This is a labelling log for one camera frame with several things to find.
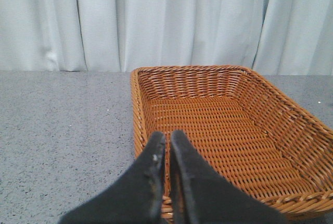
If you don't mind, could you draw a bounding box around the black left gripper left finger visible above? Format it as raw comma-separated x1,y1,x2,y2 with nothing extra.
59,132,166,223

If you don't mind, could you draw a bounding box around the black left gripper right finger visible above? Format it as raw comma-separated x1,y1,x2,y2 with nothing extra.
170,130,287,223

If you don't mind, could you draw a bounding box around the brown wicker basket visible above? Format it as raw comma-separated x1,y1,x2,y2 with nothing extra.
131,66,332,220

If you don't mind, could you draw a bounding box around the white curtain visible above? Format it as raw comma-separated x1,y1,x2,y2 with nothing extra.
1,0,332,75

